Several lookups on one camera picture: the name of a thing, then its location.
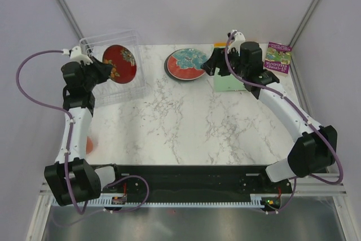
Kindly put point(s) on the grey plate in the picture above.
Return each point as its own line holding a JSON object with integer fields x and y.
{"x": 183, "y": 75}

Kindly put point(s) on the green folder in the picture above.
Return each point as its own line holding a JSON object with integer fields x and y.
{"x": 226, "y": 83}

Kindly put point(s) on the white wire dish rack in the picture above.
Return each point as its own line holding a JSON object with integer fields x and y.
{"x": 111, "y": 92}

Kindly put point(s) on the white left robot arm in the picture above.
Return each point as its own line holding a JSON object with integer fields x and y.
{"x": 71, "y": 179}

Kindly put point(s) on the purple children's book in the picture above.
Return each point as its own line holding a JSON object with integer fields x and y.
{"x": 278, "y": 58}

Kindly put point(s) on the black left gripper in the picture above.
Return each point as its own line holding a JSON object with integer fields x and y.
{"x": 104, "y": 69}

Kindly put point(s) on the pink rimmed teal plate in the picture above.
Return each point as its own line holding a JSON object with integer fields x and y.
{"x": 185, "y": 64}

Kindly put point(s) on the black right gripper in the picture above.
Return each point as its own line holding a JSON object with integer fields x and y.
{"x": 218, "y": 56}

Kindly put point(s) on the dark red patterned plate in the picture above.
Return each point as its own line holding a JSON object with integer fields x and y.
{"x": 123, "y": 62}

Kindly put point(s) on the orange folder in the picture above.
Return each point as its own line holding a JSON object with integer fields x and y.
{"x": 219, "y": 44}

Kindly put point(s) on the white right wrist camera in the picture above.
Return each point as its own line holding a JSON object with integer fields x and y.
{"x": 235, "y": 39}

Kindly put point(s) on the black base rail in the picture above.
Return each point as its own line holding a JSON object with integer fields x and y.
{"x": 195, "y": 182}

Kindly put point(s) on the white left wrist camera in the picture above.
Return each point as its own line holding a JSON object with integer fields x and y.
{"x": 75, "y": 54}

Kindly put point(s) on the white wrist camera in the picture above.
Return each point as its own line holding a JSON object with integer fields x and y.
{"x": 75, "y": 54}
{"x": 235, "y": 39}

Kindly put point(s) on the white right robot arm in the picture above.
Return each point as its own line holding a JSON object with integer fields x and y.
{"x": 314, "y": 146}

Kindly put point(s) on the white cable duct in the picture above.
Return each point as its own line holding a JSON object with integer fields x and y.
{"x": 129, "y": 201}

